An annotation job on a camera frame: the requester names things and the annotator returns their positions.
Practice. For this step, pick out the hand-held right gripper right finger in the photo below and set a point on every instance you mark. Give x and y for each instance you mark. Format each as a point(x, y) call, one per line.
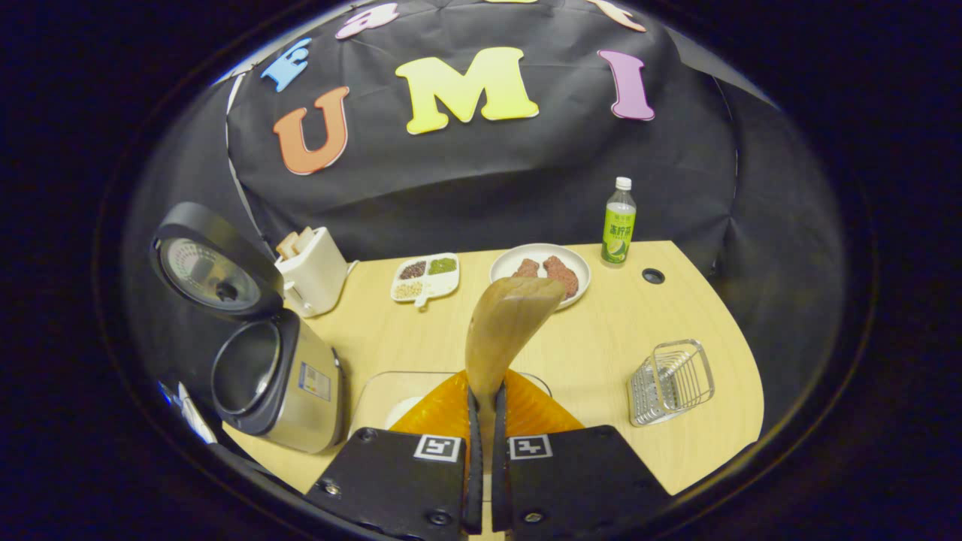
point(501, 466)

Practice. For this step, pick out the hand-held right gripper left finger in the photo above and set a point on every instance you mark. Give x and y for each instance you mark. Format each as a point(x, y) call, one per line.
point(473, 466)

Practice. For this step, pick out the clear tray of white rice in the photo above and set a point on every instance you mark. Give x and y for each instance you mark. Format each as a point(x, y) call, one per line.
point(376, 398)

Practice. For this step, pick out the wooden spoon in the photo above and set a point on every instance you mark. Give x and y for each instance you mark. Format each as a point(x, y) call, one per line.
point(503, 323)

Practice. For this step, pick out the black silver rice cooker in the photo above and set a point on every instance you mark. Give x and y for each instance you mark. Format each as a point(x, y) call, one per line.
point(301, 406)

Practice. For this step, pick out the white divided dish of beans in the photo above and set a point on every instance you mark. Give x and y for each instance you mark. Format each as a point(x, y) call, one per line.
point(425, 278)

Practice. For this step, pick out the brown meat piece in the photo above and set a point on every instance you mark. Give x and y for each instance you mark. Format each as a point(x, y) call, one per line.
point(527, 268)
point(562, 276)

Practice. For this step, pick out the white round plate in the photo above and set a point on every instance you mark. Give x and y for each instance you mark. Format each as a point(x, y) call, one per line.
point(552, 249)

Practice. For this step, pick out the white toaster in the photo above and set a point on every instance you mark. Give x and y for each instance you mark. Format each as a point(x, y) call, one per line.
point(319, 274)

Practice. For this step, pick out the green label drink bottle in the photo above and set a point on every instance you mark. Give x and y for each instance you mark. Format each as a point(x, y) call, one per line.
point(618, 233)

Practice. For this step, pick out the white labelled box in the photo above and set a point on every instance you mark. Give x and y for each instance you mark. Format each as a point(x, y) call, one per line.
point(197, 424)

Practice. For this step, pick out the toast slice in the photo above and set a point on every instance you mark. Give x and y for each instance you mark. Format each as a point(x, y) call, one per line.
point(304, 237)
point(285, 244)

